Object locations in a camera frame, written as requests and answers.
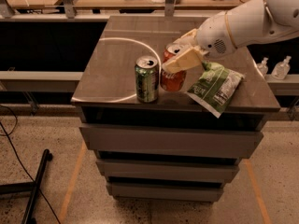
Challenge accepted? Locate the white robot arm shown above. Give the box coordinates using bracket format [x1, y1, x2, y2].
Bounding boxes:
[162, 0, 299, 73]

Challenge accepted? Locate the green chip bag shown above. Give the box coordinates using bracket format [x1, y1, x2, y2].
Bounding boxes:
[187, 62, 244, 118]

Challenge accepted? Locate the green soda can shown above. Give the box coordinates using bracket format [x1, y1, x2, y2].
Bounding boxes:
[135, 55, 159, 103]

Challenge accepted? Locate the black stand base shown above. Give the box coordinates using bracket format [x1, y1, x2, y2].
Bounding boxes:
[0, 149, 52, 224]

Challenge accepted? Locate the black floor cable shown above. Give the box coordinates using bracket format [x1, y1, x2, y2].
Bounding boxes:
[0, 105, 62, 224]

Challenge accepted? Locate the grey drawer cabinet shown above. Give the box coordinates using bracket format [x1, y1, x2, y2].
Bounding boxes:
[72, 15, 280, 202]

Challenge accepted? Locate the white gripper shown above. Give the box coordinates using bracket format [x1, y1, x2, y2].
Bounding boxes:
[162, 12, 236, 74]

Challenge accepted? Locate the red coke can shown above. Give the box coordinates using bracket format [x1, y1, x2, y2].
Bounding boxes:
[160, 43, 187, 91]

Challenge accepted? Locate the clear sanitizer bottle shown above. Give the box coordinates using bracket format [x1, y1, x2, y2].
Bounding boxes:
[257, 57, 268, 77]
[271, 56, 292, 80]

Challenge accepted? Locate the wooden desk with metal legs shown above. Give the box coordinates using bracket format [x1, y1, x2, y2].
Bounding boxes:
[0, 0, 250, 19]

